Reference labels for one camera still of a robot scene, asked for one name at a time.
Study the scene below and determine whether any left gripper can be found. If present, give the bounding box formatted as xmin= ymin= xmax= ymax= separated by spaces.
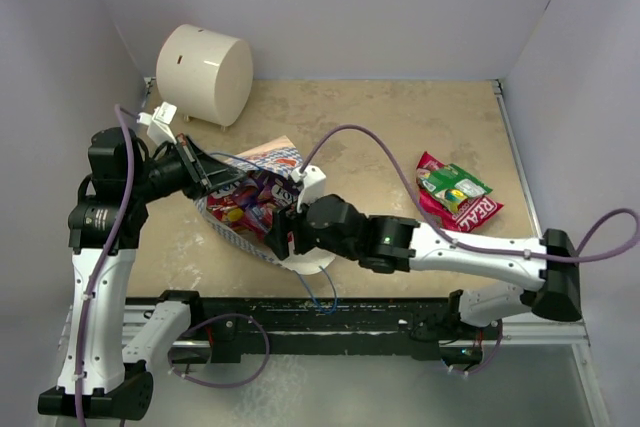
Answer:
xmin=128 ymin=133 xmax=244 ymax=204

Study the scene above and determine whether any blue checkered paper bag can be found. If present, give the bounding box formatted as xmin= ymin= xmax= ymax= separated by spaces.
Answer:
xmin=192 ymin=134 xmax=339 ymax=316

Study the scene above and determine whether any green Fox's candy bag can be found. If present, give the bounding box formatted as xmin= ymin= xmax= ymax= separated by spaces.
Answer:
xmin=416 ymin=164 xmax=493 ymax=214

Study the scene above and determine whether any red Real snack bag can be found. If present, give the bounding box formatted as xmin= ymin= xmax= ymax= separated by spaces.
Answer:
xmin=416 ymin=151 xmax=504 ymax=233

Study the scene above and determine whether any purple Fox's berries candy bag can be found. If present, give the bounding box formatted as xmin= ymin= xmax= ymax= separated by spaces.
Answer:
xmin=250 ymin=171 xmax=299 ymax=208

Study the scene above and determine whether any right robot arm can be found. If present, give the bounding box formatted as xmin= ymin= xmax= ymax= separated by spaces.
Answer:
xmin=265 ymin=195 xmax=582 ymax=338

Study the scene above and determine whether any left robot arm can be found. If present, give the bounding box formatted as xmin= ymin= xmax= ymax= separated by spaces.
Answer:
xmin=38 ymin=127 xmax=246 ymax=422

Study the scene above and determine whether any white cylindrical container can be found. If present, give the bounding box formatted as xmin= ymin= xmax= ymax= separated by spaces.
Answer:
xmin=156 ymin=24 xmax=254 ymax=127

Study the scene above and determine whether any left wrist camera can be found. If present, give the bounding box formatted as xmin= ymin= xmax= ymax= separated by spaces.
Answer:
xmin=136 ymin=102 xmax=177 ymax=146

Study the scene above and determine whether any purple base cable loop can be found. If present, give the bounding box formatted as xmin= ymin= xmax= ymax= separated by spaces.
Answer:
xmin=167 ymin=315 xmax=271 ymax=390

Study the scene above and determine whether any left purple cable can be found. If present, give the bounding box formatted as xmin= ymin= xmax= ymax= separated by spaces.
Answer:
xmin=73 ymin=104 xmax=137 ymax=421

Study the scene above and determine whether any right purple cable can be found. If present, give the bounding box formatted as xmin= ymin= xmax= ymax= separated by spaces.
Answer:
xmin=299 ymin=124 xmax=640 ymax=266

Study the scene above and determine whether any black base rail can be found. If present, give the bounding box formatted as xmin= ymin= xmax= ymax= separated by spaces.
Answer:
xmin=169 ymin=296 xmax=484 ymax=363

